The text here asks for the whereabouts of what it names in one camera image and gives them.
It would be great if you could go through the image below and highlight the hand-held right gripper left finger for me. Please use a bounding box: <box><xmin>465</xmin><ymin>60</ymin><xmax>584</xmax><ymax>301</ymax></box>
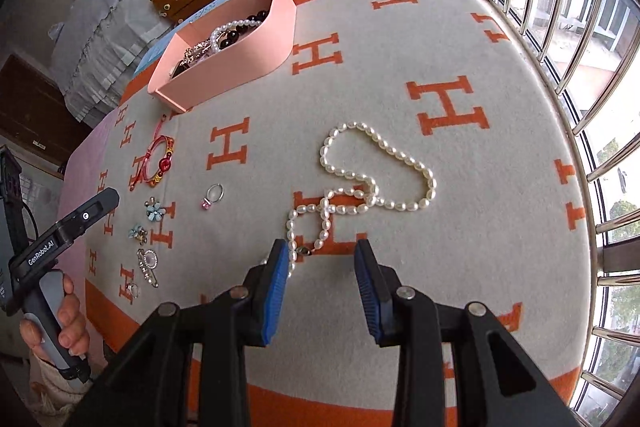
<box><xmin>65</xmin><ymin>238</ymin><xmax>291</xmax><ymax>427</ymax></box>

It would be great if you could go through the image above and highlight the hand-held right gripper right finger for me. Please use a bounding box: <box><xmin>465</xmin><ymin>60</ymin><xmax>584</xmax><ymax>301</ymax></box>
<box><xmin>353</xmin><ymin>238</ymin><xmax>583</xmax><ymax>427</ymax></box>

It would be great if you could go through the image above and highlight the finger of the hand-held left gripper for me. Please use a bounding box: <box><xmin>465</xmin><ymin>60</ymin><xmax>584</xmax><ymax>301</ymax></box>
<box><xmin>56</xmin><ymin>187</ymin><xmax>121</xmax><ymax>249</ymax></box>

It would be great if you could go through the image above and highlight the long white pearl necklace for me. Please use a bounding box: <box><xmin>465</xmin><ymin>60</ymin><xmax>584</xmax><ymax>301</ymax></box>
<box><xmin>286</xmin><ymin>122</ymin><xmax>437</xmax><ymax>280</ymax></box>

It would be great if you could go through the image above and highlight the pink jewelry box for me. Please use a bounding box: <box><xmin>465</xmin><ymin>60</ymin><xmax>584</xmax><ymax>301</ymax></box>
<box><xmin>147</xmin><ymin>0</ymin><xmax>297</xmax><ymax>114</ymax></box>

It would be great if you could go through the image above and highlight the rhinestone jewelry piece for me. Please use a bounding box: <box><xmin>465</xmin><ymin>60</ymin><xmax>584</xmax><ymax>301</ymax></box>
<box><xmin>172</xmin><ymin>39</ymin><xmax>213</xmax><ymax>75</ymax></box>

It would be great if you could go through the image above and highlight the person's left hand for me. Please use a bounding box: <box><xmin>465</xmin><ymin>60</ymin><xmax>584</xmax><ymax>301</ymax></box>
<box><xmin>55</xmin><ymin>275</ymin><xmax>92</xmax><ymax>357</ymax></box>

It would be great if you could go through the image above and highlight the pink bed sheet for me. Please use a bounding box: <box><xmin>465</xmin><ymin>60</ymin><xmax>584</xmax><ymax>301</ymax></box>
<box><xmin>56</xmin><ymin>107</ymin><xmax>126</xmax><ymax>338</ymax></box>

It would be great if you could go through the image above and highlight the silver rhinestone brooch pin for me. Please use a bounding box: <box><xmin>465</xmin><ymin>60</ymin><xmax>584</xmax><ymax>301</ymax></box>
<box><xmin>137</xmin><ymin>248</ymin><xmax>160</xmax><ymax>289</ymax></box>

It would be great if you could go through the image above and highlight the dark wooden cabinet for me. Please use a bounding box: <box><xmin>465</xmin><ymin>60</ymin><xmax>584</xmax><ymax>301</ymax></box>
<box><xmin>0</xmin><ymin>52</ymin><xmax>96</xmax><ymax>168</ymax></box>

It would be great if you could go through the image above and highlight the grey lace cloth cover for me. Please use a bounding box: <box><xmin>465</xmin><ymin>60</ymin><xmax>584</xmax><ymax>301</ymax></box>
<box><xmin>50</xmin><ymin>0</ymin><xmax>171</xmax><ymax>128</ymax></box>

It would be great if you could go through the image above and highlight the metal window grille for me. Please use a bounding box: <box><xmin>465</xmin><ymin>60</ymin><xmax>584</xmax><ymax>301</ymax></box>
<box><xmin>470</xmin><ymin>0</ymin><xmax>640</xmax><ymax>427</ymax></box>

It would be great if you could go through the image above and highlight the cream orange letter-print blanket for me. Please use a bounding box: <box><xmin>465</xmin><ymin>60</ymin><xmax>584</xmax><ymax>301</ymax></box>
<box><xmin>60</xmin><ymin>0</ymin><xmax>601</xmax><ymax>427</ymax></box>

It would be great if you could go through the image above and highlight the red string bracelet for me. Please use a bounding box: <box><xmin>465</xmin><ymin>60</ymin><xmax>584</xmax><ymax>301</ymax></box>
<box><xmin>129</xmin><ymin>116</ymin><xmax>176</xmax><ymax>190</ymax></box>

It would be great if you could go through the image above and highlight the silver ring with pink stone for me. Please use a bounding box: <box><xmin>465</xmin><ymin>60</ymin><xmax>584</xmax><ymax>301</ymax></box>
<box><xmin>201</xmin><ymin>183</ymin><xmax>224</xmax><ymax>210</ymax></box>

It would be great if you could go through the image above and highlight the white pearl bracelet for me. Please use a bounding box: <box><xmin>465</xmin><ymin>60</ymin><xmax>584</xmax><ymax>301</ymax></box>
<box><xmin>207</xmin><ymin>19</ymin><xmax>263</xmax><ymax>52</ymax></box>

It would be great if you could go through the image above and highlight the dark bead bracelet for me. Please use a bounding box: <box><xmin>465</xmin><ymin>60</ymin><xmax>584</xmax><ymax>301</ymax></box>
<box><xmin>217</xmin><ymin>9</ymin><xmax>268</xmax><ymax>50</ymax></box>

